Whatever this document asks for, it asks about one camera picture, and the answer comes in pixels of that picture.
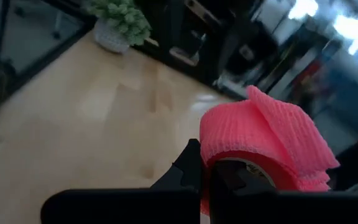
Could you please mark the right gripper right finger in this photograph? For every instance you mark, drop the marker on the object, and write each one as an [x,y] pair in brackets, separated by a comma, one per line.
[291,208]

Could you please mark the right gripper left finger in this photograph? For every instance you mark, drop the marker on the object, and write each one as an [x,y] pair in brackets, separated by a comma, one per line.
[129,205]

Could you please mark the pink elastic bandage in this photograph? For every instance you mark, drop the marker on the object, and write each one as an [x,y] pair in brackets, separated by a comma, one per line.
[244,130]

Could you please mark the potted green plant white pot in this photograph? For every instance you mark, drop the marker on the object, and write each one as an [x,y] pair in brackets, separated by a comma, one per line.
[120,18]

